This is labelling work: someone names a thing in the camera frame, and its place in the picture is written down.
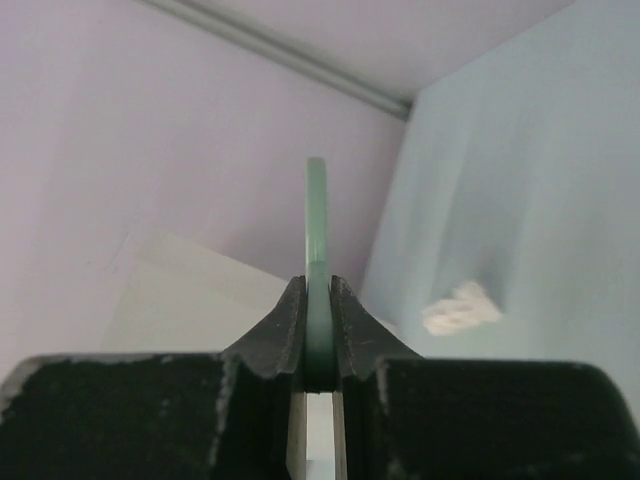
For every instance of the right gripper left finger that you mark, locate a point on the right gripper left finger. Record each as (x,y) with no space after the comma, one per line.
(235,414)

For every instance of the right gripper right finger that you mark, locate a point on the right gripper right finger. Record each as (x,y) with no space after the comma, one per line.
(398,415)

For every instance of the green hand brush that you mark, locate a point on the green hand brush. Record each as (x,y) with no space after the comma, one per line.
(319,357)

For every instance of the crumpled paper scrap right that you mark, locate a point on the crumpled paper scrap right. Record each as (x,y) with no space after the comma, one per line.
(467,306)

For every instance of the white translucent waste bin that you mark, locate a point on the white translucent waste bin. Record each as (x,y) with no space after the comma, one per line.
(182,297)

